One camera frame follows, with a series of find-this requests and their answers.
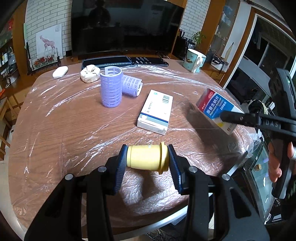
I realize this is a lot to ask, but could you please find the white oval case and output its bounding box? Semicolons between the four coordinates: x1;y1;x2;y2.
52;66;69;78

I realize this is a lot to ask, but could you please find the white floor appliance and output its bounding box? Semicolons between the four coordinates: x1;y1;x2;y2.
8;125;17;142

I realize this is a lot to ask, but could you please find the black coffee machine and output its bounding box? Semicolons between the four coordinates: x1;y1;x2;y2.
178;29;197;56

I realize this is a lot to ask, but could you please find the clear plastic sheet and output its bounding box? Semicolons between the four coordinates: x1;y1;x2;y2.
9;66;262;218

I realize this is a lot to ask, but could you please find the green potted plant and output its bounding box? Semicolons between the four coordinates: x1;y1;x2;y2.
191;31;206;50

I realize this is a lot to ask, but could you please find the giraffe drawing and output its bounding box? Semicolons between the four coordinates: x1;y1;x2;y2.
36;23;63;59

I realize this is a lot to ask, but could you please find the round white wrapped bundle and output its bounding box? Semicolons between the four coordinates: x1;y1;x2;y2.
80;65;101;83

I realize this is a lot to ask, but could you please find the white storage box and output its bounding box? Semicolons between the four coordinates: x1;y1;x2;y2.
211;54;230;73

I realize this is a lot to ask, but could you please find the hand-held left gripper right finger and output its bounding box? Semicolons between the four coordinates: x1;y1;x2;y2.
168;144;271;241

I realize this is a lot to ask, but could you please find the red flower picture frame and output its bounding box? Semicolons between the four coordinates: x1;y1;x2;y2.
27;56;62;76

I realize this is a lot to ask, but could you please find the wooden side table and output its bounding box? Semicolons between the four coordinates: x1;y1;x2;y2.
0;96;23;160

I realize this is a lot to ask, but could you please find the blue butterfly print mug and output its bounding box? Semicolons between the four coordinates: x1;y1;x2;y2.
183;48;207;74

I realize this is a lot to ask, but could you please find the yellow plastic bottle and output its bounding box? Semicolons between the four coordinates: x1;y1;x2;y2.
126;142;170;175

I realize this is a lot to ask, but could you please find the wooden display shelf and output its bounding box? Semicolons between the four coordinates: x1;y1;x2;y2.
0;14;26;88

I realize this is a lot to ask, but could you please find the purple hair roller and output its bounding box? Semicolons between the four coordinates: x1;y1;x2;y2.
121;75;143;98
100;66;122;108

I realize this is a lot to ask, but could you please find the person's right hand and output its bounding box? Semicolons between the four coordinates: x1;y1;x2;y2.
268;142;296;183

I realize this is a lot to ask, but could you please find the wooden glass door cabinet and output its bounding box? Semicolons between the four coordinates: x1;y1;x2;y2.
201;0;257;77

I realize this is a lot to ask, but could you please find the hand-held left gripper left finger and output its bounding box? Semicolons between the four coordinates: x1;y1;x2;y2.
24;144;129;241

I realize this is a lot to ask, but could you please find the blue red white medicine box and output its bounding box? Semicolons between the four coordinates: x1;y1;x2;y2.
196;88;245;136

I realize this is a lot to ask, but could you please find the black flat screen television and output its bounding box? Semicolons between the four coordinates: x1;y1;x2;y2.
70;0;185;62

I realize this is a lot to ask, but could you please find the light green fly swatter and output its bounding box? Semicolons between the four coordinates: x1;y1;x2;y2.
23;23;29;50

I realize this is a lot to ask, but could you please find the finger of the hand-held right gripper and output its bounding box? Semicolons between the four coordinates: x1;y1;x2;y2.
220;111;281;130

